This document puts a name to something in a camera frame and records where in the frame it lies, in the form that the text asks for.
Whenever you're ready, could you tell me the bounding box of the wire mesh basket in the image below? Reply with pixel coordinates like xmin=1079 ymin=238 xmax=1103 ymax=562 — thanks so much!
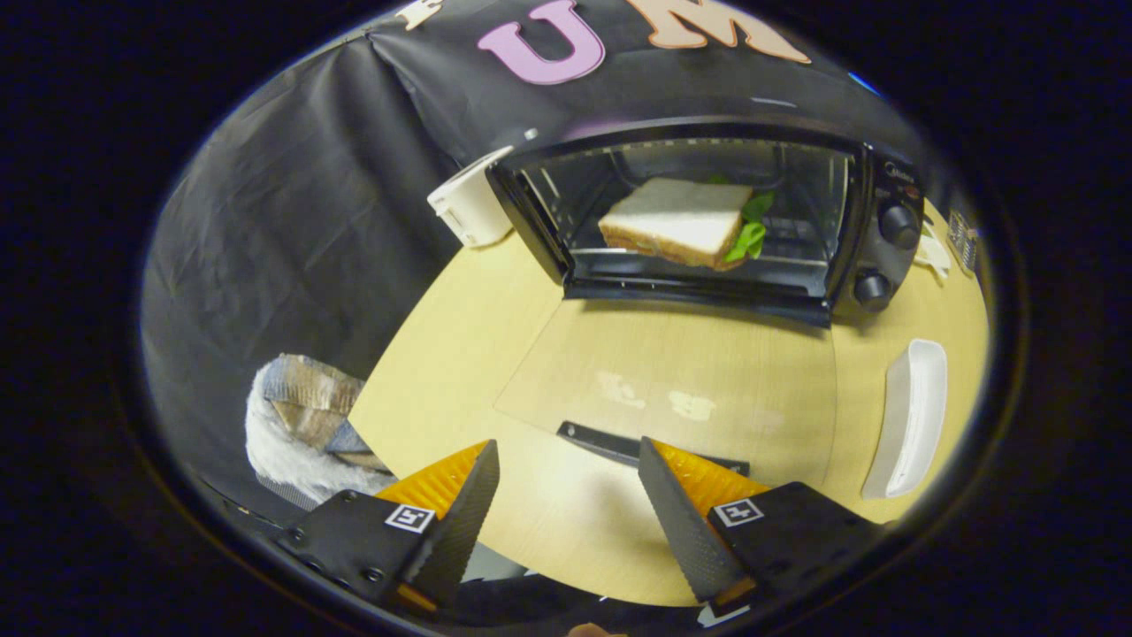
xmin=946 ymin=208 xmax=980 ymax=274

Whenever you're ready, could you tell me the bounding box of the black toaster oven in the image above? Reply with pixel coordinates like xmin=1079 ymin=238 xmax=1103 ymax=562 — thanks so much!
xmin=484 ymin=115 xmax=927 ymax=489

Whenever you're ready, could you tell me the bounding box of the white oblong plate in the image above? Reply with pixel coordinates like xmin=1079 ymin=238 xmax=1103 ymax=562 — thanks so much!
xmin=861 ymin=339 xmax=949 ymax=502

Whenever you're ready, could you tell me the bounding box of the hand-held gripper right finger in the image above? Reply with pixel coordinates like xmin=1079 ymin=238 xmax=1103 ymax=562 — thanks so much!
xmin=637 ymin=435 xmax=887 ymax=619

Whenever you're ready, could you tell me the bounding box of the white bread lettuce sandwich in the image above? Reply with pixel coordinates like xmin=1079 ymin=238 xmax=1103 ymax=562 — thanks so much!
xmin=598 ymin=175 xmax=777 ymax=272

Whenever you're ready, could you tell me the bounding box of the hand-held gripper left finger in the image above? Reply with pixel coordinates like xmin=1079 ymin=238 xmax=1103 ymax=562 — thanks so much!
xmin=274 ymin=439 xmax=502 ymax=617

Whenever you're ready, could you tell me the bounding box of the white slot toaster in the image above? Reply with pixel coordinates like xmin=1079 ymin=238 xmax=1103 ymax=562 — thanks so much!
xmin=426 ymin=145 xmax=516 ymax=249

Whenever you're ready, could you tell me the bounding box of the black backdrop cloth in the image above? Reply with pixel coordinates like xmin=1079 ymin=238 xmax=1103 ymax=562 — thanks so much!
xmin=141 ymin=0 xmax=929 ymax=523

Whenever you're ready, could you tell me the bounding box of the white tray with green pad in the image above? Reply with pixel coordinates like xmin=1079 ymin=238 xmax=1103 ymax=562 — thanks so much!
xmin=914 ymin=221 xmax=952 ymax=280

